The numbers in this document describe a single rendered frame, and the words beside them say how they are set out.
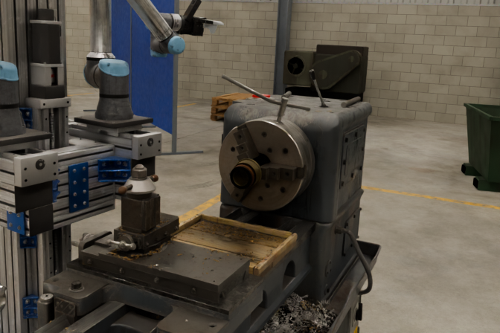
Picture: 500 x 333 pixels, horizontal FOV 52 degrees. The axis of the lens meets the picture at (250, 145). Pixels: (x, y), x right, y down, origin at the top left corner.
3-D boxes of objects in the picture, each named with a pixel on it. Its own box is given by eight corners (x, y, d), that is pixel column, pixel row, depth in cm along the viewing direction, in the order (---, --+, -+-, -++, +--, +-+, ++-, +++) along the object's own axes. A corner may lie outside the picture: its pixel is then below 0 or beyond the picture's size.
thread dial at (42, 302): (48, 327, 124) (47, 290, 122) (59, 331, 123) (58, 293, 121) (36, 334, 121) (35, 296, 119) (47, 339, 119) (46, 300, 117)
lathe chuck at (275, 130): (219, 183, 191) (243, 104, 182) (295, 219, 180) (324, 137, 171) (207, 188, 183) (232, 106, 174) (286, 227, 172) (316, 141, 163)
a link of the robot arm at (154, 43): (158, 57, 222) (158, 31, 220) (146, 56, 231) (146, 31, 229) (174, 58, 227) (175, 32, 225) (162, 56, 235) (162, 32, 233)
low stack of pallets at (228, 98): (234, 113, 1076) (235, 92, 1068) (272, 117, 1047) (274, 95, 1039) (208, 120, 961) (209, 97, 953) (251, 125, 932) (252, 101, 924)
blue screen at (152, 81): (83, 111, 1003) (81, -14, 956) (123, 110, 1040) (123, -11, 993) (144, 156, 648) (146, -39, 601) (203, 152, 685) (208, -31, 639)
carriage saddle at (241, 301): (116, 258, 147) (116, 238, 146) (264, 298, 128) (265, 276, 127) (32, 303, 120) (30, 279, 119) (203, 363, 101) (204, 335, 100)
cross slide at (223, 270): (112, 241, 144) (112, 225, 143) (250, 276, 126) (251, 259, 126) (68, 262, 129) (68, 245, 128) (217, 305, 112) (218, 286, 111)
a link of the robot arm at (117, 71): (105, 95, 199) (105, 59, 196) (92, 91, 209) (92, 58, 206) (134, 94, 206) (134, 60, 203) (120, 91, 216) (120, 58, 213)
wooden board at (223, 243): (199, 223, 178) (199, 212, 177) (297, 244, 163) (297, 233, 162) (146, 253, 151) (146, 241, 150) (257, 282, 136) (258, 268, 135)
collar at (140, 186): (136, 183, 132) (136, 172, 131) (161, 188, 129) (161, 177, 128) (115, 190, 125) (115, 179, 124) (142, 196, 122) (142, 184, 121)
